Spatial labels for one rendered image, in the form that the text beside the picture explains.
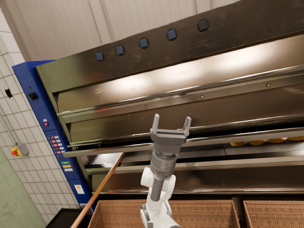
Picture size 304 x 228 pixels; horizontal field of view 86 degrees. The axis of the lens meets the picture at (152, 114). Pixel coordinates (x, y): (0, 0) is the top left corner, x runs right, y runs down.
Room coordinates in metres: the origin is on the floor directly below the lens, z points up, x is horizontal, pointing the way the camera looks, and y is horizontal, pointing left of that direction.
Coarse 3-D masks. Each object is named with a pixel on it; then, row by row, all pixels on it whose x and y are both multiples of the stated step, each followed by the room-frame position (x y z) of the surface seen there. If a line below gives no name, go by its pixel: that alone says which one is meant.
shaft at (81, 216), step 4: (124, 152) 1.37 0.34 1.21; (120, 156) 1.31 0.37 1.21; (120, 160) 1.26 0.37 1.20; (116, 164) 1.20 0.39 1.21; (112, 168) 1.15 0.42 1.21; (112, 172) 1.12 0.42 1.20; (108, 176) 1.06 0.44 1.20; (104, 180) 1.02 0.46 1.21; (100, 184) 0.99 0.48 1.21; (104, 184) 1.00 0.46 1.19; (100, 188) 0.96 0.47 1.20; (96, 192) 0.92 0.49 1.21; (92, 196) 0.89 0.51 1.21; (96, 196) 0.90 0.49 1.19; (92, 200) 0.86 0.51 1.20; (88, 204) 0.83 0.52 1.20; (84, 208) 0.81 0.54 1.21; (88, 208) 0.81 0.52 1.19; (84, 212) 0.78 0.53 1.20; (80, 216) 0.76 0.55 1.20; (76, 220) 0.73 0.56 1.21; (80, 220) 0.74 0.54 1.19; (72, 224) 0.71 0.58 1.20; (76, 224) 0.71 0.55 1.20
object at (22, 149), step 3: (21, 144) 1.45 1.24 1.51; (24, 144) 1.47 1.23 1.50; (12, 147) 1.43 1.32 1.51; (15, 147) 1.42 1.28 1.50; (18, 147) 1.42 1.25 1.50; (21, 147) 1.44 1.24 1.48; (24, 147) 1.46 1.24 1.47; (12, 150) 1.43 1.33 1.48; (15, 150) 1.42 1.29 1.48; (18, 150) 1.41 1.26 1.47; (21, 150) 1.43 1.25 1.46; (24, 150) 1.45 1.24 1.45; (27, 150) 1.47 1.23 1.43; (18, 153) 1.42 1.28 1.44; (21, 153) 1.41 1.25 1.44; (24, 153) 1.44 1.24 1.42; (15, 156) 1.43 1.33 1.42; (18, 156) 1.43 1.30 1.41
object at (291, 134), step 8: (240, 128) 0.94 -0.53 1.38; (248, 128) 0.91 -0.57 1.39; (256, 128) 0.88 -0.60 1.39; (264, 128) 0.85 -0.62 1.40; (272, 128) 0.82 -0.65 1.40; (280, 128) 0.79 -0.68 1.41; (192, 136) 0.98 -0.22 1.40; (200, 136) 0.94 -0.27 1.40; (208, 136) 0.91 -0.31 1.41; (256, 136) 0.75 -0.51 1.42; (264, 136) 0.74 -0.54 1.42; (272, 136) 0.73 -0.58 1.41; (280, 136) 0.72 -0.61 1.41; (288, 136) 0.71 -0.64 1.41; (296, 136) 0.70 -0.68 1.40; (104, 144) 1.24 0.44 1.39; (112, 144) 1.19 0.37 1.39; (120, 144) 1.14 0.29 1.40; (128, 144) 1.09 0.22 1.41; (184, 144) 0.87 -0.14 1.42; (192, 144) 0.86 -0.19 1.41; (200, 144) 0.84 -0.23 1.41; (208, 144) 0.83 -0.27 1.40; (88, 152) 1.09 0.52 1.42; (96, 152) 1.07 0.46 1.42; (104, 152) 1.05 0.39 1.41; (112, 152) 1.03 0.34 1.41
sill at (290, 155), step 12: (216, 156) 1.01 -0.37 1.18; (228, 156) 0.97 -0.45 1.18; (240, 156) 0.94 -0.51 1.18; (252, 156) 0.91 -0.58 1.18; (264, 156) 0.88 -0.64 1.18; (276, 156) 0.85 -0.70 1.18; (288, 156) 0.83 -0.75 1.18; (300, 156) 0.81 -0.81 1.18; (96, 168) 1.27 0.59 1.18; (108, 168) 1.23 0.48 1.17; (120, 168) 1.19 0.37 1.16; (132, 168) 1.16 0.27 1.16; (144, 168) 1.13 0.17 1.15
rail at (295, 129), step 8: (288, 128) 0.72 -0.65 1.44; (296, 128) 0.70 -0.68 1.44; (216, 136) 0.82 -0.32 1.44; (224, 136) 0.81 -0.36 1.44; (232, 136) 0.79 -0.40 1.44; (240, 136) 0.78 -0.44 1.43; (248, 136) 0.77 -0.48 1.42; (136, 144) 0.98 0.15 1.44; (144, 144) 0.96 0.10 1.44; (152, 144) 0.94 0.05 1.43; (64, 152) 1.17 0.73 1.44; (72, 152) 1.14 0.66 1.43; (80, 152) 1.12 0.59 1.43
